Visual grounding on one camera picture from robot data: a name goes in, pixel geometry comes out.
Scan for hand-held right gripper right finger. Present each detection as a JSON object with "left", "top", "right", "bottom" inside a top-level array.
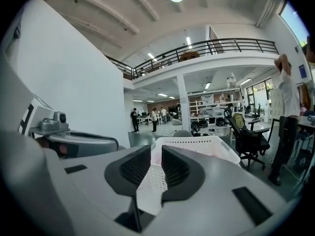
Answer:
[{"left": 160, "top": 145, "right": 206, "bottom": 204}]

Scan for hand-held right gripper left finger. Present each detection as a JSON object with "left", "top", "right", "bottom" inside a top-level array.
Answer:
[{"left": 104, "top": 145, "right": 152, "bottom": 197}]

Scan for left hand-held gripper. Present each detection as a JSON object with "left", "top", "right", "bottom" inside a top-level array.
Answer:
[{"left": 18, "top": 97, "right": 119, "bottom": 160}]

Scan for white plastic basket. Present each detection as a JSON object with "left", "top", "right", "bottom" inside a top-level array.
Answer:
[{"left": 136, "top": 136, "right": 241, "bottom": 216}]

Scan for pink clothes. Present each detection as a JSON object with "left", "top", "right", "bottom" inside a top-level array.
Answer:
[{"left": 172, "top": 145, "right": 224, "bottom": 158}]

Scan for grey upholstered chair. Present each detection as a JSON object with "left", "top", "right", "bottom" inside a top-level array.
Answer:
[{"left": 173, "top": 130, "right": 194, "bottom": 138}]

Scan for black office chair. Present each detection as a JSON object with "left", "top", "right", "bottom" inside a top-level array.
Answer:
[
  {"left": 251, "top": 103, "right": 263, "bottom": 119},
  {"left": 223, "top": 108, "right": 271, "bottom": 171}
]

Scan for green yellow backpack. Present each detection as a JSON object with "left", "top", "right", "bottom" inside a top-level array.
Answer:
[{"left": 232, "top": 114, "right": 245, "bottom": 127}]

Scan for white shelving unit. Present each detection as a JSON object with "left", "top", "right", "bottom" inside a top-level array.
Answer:
[{"left": 188, "top": 87, "right": 244, "bottom": 135}]

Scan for black balcony railing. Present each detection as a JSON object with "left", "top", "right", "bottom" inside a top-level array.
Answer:
[{"left": 105, "top": 38, "right": 279, "bottom": 81}]

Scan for left hand-held gripper camera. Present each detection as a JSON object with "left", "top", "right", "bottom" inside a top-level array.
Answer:
[{"left": 40, "top": 111, "right": 70, "bottom": 132}]

